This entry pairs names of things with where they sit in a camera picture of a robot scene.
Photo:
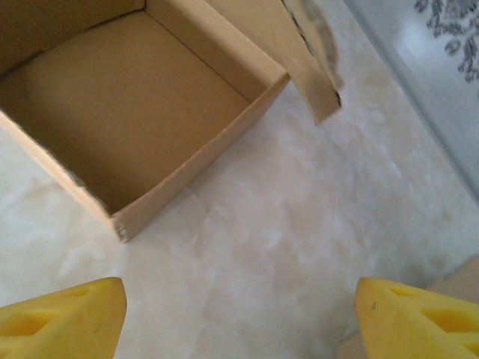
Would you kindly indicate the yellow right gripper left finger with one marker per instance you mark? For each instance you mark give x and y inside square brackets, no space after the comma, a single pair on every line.
[56,325]

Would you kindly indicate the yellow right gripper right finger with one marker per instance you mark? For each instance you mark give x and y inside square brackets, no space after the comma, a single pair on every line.
[393,325]

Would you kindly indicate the aluminium back rail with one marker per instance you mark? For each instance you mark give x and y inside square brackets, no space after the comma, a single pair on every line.
[445,123]

